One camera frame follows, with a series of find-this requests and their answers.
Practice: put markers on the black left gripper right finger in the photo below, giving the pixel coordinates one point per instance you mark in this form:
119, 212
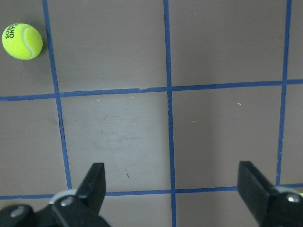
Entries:
270, 205

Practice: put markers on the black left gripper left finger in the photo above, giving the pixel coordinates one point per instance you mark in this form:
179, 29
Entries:
80, 207

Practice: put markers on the tennis ball with black lettering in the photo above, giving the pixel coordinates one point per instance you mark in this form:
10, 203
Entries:
22, 41

